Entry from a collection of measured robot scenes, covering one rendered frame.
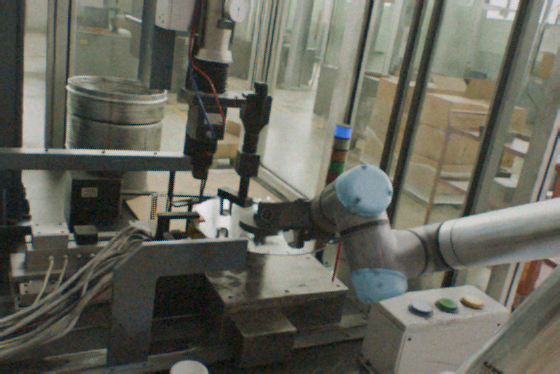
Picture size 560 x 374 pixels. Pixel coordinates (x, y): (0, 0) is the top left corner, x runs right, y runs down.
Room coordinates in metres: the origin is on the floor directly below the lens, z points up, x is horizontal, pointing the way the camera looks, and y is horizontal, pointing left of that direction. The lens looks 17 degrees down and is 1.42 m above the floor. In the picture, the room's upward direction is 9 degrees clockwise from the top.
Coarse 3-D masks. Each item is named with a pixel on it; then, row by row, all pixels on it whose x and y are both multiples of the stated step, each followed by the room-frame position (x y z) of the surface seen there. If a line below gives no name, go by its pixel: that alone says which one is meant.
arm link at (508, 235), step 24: (480, 216) 0.77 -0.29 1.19; (504, 216) 0.74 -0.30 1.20; (528, 216) 0.71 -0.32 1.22; (552, 216) 0.68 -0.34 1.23; (432, 240) 0.80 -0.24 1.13; (456, 240) 0.77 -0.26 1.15; (480, 240) 0.74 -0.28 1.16; (504, 240) 0.72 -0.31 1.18; (528, 240) 0.69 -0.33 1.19; (552, 240) 0.67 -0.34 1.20; (432, 264) 0.79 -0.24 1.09; (456, 264) 0.77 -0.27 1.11; (480, 264) 0.75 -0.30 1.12
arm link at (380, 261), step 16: (368, 224) 0.75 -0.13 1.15; (384, 224) 0.76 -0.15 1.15; (352, 240) 0.75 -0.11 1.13; (368, 240) 0.74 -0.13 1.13; (384, 240) 0.75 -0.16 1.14; (400, 240) 0.77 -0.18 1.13; (416, 240) 0.79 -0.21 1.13; (352, 256) 0.74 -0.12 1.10; (368, 256) 0.73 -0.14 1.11; (384, 256) 0.73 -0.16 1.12; (400, 256) 0.75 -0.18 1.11; (416, 256) 0.77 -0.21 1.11; (352, 272) 0.74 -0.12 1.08; (368, 272) 0.72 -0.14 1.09; (384, 272) 0.72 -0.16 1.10; (400, 272) 0.73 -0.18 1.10; (416, 272) 0.77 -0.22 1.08; (368, 288) 0.72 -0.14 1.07; (384, 288) 0.71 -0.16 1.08; (400, 288) 0.72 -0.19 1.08
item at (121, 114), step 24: (72, 96) 1.68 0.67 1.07; (96, 96) 1.64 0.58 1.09; (120, 96) 1.65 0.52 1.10; (144, 96) 1.69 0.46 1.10; (72, 120) 1.68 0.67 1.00; (96, 120) 1.65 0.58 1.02; (120, 120) 1.65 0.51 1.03; (144, 120) 1.69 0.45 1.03; (72, 144) 1.67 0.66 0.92; (96, 144) 1.64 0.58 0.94; (120, 144) 1.65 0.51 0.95; (144, 144) 1.70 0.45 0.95
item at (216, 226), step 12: (204, 204) 1.27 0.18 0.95; (216, 204) 1.28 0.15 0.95; (228, 204) 1.29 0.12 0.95; (204, 216) 1.19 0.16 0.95; (216, 216) 1.20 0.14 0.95; (228, 216) 1.21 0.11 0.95; (204, 228) 1.12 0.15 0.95; (216, 228) 1.13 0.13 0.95; (228, 228) 1.14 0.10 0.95; (240, 228) 1.15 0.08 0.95; (252, 240) 1.10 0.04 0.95; (264, 240) 1.11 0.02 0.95; (276, 240) 1.12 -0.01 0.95; (324, 240) 1.16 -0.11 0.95; (252, 252) 1.04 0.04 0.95; (264, 252) 1.05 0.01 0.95; (276, 252) 1.06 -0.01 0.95; (288, 252) 1.07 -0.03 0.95; (300, 252) 1.08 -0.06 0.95; (312, 252) 1.09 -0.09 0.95
